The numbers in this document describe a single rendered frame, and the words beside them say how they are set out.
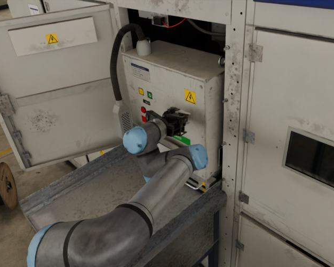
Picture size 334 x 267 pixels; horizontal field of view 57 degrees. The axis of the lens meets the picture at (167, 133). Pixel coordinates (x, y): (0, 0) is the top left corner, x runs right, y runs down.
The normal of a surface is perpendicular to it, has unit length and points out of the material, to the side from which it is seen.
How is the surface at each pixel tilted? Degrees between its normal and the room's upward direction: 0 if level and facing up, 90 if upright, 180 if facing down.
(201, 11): 90
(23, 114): 90
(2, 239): 0
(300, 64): 90
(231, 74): 90
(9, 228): 0
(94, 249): 38
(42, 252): 48
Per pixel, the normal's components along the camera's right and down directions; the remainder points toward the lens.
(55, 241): -0.55, -0.54
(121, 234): 0.34, -0.48
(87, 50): 0.36, 0.50
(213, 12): -0.72, 0.43
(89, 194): -0.08, -0.83
